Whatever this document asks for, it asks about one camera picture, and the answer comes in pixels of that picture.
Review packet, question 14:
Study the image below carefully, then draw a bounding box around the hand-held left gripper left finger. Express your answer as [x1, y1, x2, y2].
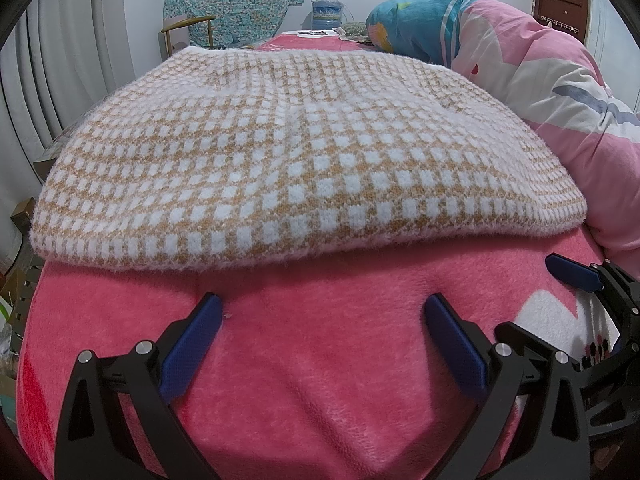
[54, 292, 223, 480]

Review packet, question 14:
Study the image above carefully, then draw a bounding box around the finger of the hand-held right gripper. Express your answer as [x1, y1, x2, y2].
[494, 321, 557, 361]
[545, 253, 630, 317]

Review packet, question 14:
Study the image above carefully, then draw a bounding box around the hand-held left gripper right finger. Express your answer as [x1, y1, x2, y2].
[424, 294, 593, 480]

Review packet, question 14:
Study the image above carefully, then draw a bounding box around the beige checked knit sweater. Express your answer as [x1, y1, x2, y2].
[30, 46, 588, 273]

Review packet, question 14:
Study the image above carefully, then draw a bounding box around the pink fleece blanket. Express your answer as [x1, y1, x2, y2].
[15, 30, 626, 480]

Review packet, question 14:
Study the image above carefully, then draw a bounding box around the pink printed quilt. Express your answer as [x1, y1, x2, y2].
[440, 0, 640, 281]

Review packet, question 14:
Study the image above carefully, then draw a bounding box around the metal hook rack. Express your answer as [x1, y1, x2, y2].
[540, 17, 582, 35]

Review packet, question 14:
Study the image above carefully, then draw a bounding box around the brown door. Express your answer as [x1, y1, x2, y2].
[532, 0, 591, 43]

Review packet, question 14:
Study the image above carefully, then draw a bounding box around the blue printed pillow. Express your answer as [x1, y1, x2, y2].
[365, 0, 483, 68]

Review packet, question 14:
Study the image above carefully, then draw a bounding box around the white curtain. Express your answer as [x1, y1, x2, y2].
[0, 0, 136, 186]

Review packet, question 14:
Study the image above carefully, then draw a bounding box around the wooden chair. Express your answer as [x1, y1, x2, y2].
[159, 15, 217, 58]

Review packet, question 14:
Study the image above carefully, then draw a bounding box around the grey crumpled cloth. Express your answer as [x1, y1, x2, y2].
[334, 20, 373, 43]

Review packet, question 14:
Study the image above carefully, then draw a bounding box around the blue water jug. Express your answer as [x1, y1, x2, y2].
[310, 0, 346, 32]

